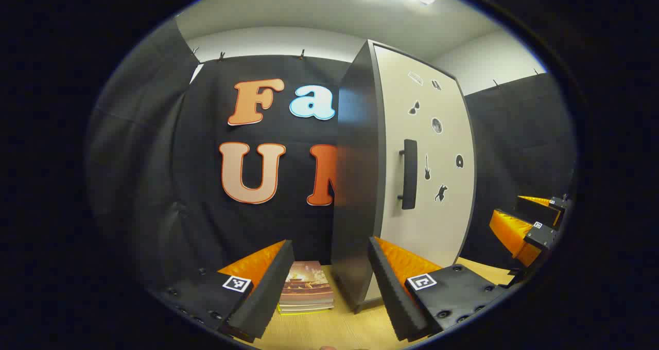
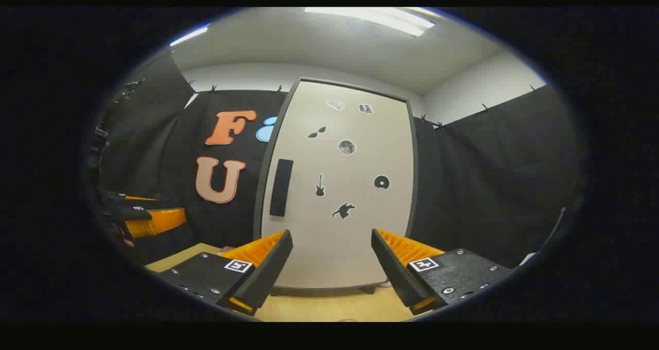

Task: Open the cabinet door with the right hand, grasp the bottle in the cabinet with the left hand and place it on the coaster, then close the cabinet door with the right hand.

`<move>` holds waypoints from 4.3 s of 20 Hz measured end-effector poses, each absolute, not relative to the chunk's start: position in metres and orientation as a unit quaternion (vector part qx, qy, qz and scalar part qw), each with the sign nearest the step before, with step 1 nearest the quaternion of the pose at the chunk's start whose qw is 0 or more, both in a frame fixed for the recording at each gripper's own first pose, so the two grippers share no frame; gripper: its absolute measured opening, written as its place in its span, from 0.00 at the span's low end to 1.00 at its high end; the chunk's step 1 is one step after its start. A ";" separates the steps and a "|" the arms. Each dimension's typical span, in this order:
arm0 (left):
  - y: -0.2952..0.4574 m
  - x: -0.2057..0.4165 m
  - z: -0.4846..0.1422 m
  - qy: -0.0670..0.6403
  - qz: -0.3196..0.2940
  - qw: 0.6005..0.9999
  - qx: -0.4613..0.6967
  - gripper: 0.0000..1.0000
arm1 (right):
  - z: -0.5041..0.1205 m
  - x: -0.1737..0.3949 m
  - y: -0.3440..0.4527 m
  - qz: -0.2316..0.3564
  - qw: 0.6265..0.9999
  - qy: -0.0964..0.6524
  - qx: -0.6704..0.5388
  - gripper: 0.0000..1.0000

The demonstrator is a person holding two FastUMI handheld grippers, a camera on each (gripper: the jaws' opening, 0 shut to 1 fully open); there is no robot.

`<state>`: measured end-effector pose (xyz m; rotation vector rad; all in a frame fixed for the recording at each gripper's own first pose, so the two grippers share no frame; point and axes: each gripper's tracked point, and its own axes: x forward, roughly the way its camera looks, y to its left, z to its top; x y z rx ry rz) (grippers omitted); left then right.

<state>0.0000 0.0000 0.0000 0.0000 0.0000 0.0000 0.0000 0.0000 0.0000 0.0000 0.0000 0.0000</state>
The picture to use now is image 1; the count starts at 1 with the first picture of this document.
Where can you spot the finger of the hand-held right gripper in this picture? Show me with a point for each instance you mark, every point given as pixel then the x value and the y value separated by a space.
pixel 535 208
pixel 509 231

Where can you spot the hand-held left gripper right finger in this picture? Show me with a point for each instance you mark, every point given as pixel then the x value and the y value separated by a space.
pixel 394 298

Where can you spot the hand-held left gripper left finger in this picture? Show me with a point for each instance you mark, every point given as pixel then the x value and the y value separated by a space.
pixel 267 293

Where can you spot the white cabinet door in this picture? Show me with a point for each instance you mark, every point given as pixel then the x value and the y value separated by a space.
pixel 401 92

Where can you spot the grey cabinet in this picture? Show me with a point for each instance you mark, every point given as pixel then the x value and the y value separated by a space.
pixel 355 185

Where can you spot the stack of thin books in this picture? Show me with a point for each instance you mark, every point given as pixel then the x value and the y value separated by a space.
pixel 308 288

